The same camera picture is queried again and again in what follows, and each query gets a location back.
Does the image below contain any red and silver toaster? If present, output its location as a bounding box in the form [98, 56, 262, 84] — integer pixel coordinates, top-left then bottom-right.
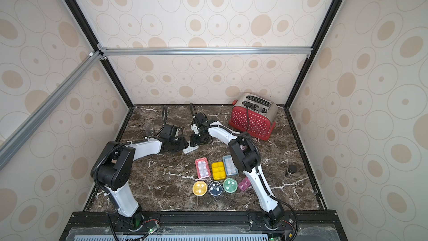
[228, 93, 279, 141]

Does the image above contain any white pillbox clear lid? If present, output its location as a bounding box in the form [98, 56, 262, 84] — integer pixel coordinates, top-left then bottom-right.
[182, 146, 199, 154]

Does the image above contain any teal rectangular pillbox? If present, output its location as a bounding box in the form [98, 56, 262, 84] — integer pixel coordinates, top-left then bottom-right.
[222, 155, 238, 176]

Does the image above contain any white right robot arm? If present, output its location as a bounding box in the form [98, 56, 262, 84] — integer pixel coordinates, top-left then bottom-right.
[189, 103, 299, 232]

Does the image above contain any red pillbox clear lid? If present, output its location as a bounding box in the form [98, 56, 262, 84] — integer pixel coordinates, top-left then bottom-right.
[195, 157, 211, 179]

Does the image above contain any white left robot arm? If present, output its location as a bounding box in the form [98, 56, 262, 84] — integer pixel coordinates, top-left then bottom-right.
[90, 107, 189, 225]

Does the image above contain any dark blue round pillbox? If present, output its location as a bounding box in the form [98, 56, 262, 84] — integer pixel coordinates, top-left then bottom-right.
[208, 181, 223, 197]

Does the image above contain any small black cap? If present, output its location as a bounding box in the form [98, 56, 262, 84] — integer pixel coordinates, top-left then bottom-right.
[286, 165, 298, 176]

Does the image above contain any purple pillbox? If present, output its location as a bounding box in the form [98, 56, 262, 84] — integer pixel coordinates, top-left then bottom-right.
[238, 177, 251, 192]

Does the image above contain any aluminium frame side bar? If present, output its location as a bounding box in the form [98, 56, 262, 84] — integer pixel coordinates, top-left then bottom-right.
[1, 51, 101, 168]

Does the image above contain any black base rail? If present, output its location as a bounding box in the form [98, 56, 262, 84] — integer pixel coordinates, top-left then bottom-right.
[60, 210, 347, 241]

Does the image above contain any yellow round pillbox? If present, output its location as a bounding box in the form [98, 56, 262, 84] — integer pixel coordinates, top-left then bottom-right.
[192, 181, 207, 197]

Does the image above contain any aluminium frame crossbar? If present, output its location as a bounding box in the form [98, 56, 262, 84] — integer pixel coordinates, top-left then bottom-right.
[100, 46, 313, 56]

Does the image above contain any green round pillbox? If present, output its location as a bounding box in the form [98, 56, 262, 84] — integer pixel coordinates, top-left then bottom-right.
[223, 177, 238, 194]

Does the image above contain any clear small pillbox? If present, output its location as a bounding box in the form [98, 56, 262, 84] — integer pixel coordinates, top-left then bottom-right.
[144, 125, 157, 138]

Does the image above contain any white pillbox with amber lid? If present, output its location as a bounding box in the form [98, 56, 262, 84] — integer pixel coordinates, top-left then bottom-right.
[211, 161, 227, 181]

